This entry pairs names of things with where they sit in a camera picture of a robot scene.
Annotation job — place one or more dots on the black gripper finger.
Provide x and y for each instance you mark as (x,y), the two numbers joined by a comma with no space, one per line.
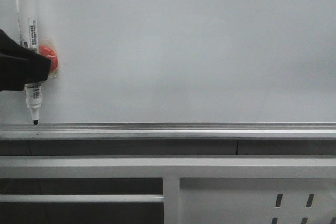
(20,66)

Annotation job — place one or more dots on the red magnet taped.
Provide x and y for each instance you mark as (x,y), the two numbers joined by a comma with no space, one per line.
(47,49)

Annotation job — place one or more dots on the white black whiteboard marker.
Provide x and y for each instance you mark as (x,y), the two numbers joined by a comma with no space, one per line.
(28,37)

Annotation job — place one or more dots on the white whiteboard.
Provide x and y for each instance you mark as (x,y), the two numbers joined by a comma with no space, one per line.
(181,68)

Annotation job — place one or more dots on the white perforated stand frame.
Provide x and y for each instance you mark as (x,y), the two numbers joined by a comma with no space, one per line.
(168,181)

